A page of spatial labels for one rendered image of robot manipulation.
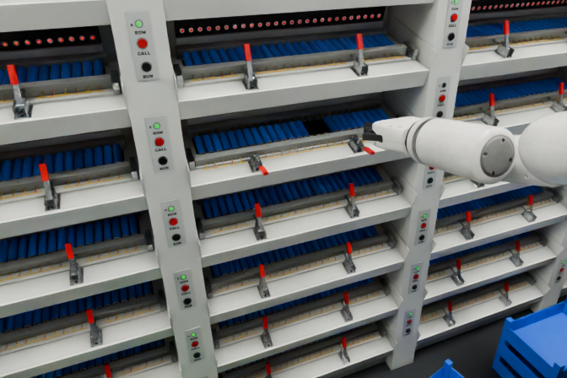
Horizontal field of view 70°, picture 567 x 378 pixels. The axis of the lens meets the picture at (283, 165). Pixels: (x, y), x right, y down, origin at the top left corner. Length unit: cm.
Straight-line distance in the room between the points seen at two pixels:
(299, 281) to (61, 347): 62
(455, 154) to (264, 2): 47
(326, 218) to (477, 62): 56
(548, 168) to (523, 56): 76
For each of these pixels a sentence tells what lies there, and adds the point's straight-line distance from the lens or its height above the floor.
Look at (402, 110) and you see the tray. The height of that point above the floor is 95.
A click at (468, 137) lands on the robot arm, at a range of 64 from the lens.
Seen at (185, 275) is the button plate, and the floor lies 65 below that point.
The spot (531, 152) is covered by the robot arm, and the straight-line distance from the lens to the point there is 57.
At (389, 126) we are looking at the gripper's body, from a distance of 77.
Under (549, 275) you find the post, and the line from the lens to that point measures 195.
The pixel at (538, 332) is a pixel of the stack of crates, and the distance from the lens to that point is 175.
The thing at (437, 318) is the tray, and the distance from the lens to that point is 172.
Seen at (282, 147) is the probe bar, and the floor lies 92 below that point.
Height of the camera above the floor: 132
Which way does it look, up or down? 26 degrees down
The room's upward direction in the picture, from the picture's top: 2 degrees counter-clockwise
